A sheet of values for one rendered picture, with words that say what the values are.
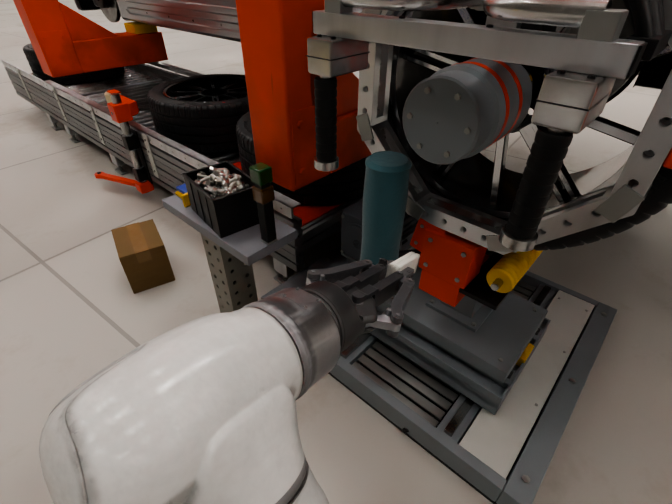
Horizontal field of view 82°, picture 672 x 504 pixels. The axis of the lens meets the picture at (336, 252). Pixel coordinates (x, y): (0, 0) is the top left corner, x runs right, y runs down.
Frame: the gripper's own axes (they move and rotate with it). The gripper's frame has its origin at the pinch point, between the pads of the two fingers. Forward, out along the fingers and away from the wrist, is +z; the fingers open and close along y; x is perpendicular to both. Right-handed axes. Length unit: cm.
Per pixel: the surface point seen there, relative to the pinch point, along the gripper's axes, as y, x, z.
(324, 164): 21.4, -8.2, 7.9
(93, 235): 164, 65, 30
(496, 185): 0.0, -7.0, 40.4
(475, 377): -10, 45, 48
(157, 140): 150, 18, 54
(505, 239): -10.3, -7.2, 5.2
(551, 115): -10.7, -22.2, 1.6
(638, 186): -21.8, -15.1, 25.4
